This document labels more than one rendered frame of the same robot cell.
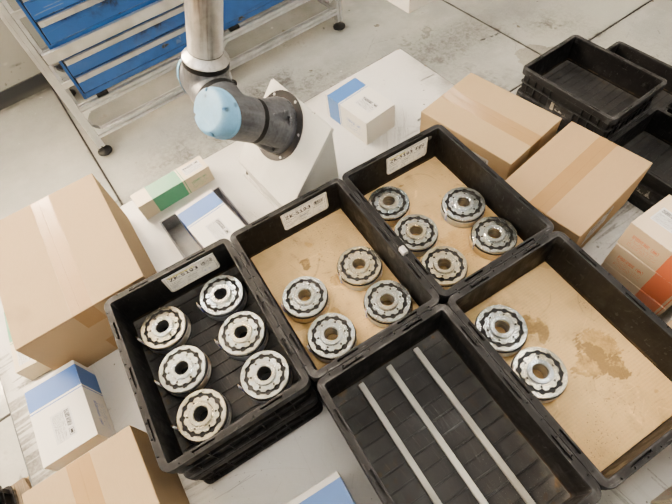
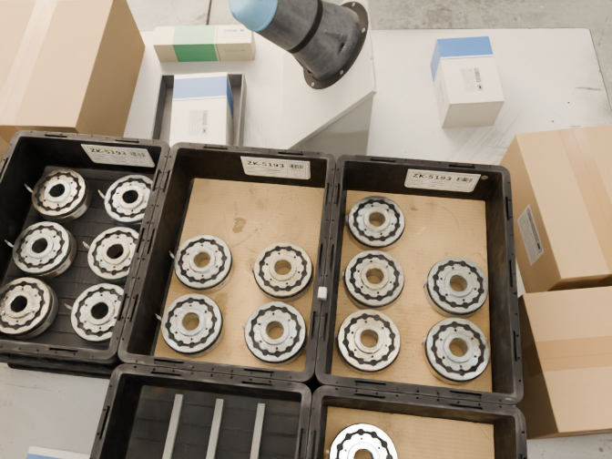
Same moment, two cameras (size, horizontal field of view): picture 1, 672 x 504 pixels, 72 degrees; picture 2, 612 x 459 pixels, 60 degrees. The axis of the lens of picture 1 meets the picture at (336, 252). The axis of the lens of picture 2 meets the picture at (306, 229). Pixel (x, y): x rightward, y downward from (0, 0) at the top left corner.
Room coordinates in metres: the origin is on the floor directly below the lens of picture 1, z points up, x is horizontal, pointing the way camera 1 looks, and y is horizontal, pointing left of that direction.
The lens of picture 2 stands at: (0.27, -0.27, 1.73)
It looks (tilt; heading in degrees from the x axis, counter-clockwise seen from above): 65 degrees down; 32
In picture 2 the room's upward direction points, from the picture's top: 4 degrees counter-clockwise
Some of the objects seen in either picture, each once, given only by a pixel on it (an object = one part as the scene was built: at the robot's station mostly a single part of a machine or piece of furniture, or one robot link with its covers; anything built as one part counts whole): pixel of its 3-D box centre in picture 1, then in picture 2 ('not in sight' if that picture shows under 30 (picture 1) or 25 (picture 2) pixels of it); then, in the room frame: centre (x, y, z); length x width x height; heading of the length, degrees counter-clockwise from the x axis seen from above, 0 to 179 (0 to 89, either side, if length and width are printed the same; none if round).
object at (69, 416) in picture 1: (71, 415); not in sight; (0.36, 0.67, 0.75); 0.20 x 0.12 x 0.09; 24
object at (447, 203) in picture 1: (463, 203); (457, 284); (0.64, -0.32, 0.86); 0.10 x 0.10 x 0.01
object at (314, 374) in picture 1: (328, 267); (236, 251); (0.51, 0.02, 0.92); 0.40 x 0.30 x 0.02; 22
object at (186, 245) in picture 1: (214, 237); (198, 126); (0.79, 0.33, 0.73); 0.27 x 0.20 x 0.05; 28
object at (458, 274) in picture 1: (444, 265); (369, 339); (0.49, -0.23, 0.86); 0.10 x 0.10 x 0.01
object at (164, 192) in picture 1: (173, 187); (205, 43); (1.01, 0.45, 0.73); 0.24 x 0.06 x 0.06; 118
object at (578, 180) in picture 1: (565, 194); (609, 362); (0.67, -0.61, 0.78); 0.30 x 0.22 x 0.16; 122
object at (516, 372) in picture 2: (440, 203); (419, 268); (0.62, -0.26, 0.92); 0.40 x 0.30 x 0.02; 22
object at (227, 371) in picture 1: (209, 350); (75, 248); (0.39, 0.30, 0.87); 0.40 x 0.30 x 0.11; 22
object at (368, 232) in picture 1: (330, 279); (240, 262); (0.51, 0.02, 0.87); 0.40 x 0.30 x 0.11; 22
